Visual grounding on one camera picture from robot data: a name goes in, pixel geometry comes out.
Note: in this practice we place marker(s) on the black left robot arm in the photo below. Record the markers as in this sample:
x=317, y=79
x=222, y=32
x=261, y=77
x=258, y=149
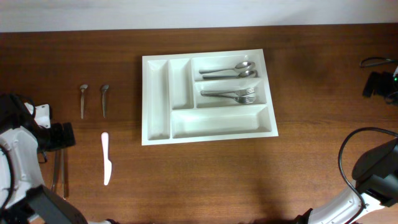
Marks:
x=26, y=132

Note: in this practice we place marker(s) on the pink handled utensil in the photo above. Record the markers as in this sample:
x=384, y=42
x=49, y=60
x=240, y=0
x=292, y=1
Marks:
x=107, y=162

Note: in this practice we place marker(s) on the large steel spoon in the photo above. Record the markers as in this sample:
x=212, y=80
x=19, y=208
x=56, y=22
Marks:
x=246, y=74
x=240, y=67

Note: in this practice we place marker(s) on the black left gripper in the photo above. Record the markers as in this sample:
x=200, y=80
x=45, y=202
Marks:
x=61, y=141

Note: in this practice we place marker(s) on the small metal spoon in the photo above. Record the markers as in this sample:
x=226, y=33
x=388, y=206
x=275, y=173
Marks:
x=104, y=89
x=82, y=99

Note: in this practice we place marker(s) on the steel fork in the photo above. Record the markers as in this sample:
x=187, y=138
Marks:
x=238, y=99
x=241, y=92

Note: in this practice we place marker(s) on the white plastic cutlery tray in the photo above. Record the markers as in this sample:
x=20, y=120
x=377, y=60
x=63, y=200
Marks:
x=206, y=97

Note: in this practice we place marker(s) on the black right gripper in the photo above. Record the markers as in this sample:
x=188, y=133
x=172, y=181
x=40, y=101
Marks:
x=382, y=78

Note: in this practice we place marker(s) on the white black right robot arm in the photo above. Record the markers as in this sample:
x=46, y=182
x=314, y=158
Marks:
x=373, y=186

